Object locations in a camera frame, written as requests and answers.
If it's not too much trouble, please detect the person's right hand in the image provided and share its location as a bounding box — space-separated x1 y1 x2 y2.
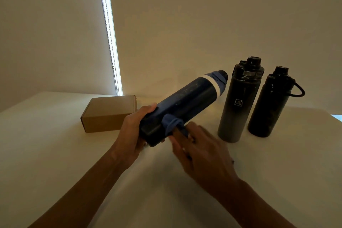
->
169 121 241 202

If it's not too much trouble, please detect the person's left hand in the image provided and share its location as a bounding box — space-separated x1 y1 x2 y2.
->
112 103 157 170

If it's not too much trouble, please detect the brown paper box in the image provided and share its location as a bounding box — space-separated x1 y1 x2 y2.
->
81 95 137 134

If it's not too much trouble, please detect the navy bottle with blue lid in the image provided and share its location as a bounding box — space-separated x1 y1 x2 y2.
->
139 70 229 147

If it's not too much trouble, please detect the black grey gradient bottle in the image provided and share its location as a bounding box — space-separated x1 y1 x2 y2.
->
217 56 265 143

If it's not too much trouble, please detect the black bottle with loop handle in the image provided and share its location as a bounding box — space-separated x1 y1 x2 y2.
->
247 66 306 138

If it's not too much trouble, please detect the person's left forearm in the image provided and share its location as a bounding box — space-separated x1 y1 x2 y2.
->
28 150 128 228

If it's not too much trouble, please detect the person's right forearm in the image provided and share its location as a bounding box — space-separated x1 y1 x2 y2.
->
218 178 296 228

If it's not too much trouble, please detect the beaded blind chain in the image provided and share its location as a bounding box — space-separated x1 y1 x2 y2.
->
97 0 121 96

